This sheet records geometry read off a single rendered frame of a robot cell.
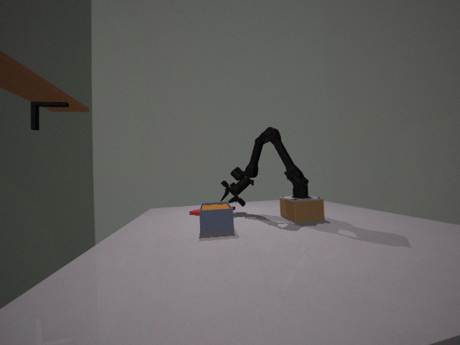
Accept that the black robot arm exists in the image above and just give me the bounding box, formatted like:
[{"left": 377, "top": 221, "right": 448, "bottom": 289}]
[{"left": 231, "top": 127, "right": 311, "bottom": 198}]

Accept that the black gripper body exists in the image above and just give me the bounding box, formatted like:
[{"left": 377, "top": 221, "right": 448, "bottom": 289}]
[{"left": 221, "top": 181, "right": 245, "bottom": 206}]

